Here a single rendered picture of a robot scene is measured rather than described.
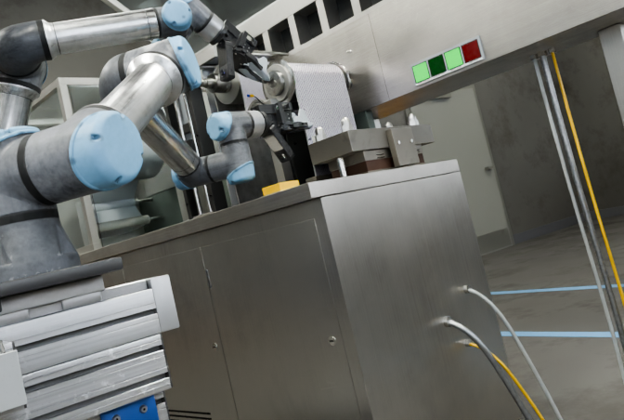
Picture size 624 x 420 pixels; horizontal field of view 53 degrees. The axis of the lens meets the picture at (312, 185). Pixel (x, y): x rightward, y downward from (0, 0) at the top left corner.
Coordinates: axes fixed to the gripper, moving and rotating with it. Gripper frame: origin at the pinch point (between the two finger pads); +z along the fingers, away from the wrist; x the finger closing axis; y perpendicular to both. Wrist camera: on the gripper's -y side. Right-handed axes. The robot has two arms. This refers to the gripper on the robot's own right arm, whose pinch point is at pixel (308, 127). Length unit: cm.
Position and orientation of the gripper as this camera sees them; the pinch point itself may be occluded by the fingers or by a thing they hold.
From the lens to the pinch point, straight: 188.4
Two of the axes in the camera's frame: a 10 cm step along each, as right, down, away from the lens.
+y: -2.3, -9.7, 0.7
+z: 6.9, -1.2, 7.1
